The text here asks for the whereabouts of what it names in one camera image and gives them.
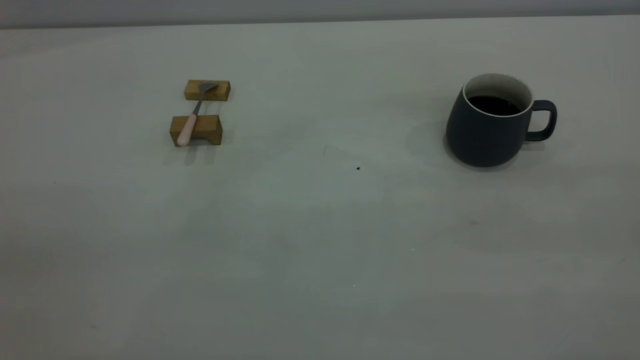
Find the dark grey ceramic cup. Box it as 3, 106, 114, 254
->
445, 73, 558, 168

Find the flat rectangular wooden block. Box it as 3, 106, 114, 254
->
183, 79, 231, 102

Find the pink handled metal spoon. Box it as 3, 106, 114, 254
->
176, 81, 219, 147

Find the arched wooden block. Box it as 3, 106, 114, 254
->
169, 114, 223, 147

